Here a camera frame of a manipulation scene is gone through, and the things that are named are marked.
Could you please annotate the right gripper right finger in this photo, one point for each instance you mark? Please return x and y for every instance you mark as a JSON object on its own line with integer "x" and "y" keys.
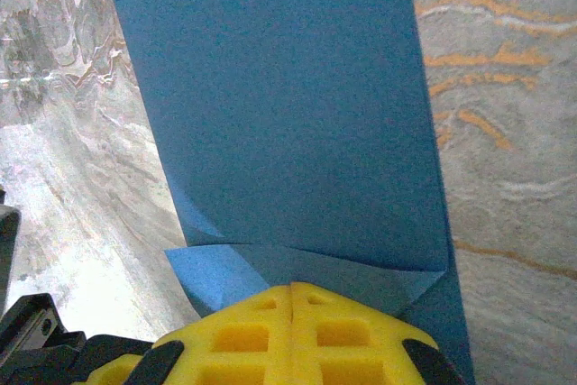
{"x": 342, "y": 349}

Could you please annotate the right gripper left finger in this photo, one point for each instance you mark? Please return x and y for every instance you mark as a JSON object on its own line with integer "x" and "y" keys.
{"x": 239, "y": 349}

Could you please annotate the blue cloth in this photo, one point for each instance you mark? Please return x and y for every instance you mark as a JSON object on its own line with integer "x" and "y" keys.
{"x": 288, "y": 110}

